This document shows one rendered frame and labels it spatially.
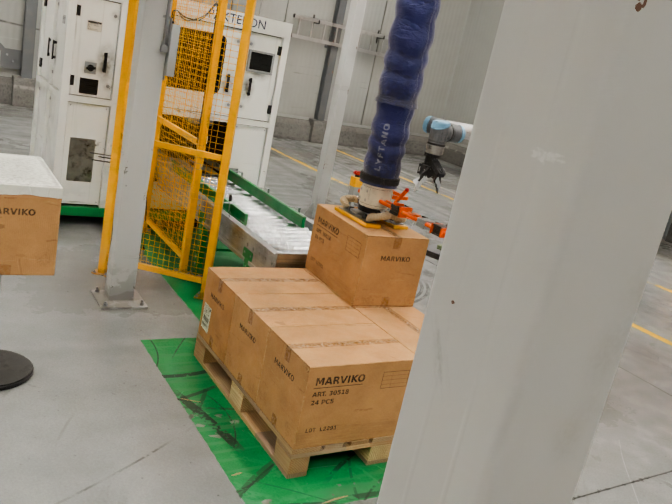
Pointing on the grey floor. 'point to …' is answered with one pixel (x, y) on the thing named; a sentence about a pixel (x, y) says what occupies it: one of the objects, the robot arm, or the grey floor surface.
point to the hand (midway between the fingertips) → (426, 193)
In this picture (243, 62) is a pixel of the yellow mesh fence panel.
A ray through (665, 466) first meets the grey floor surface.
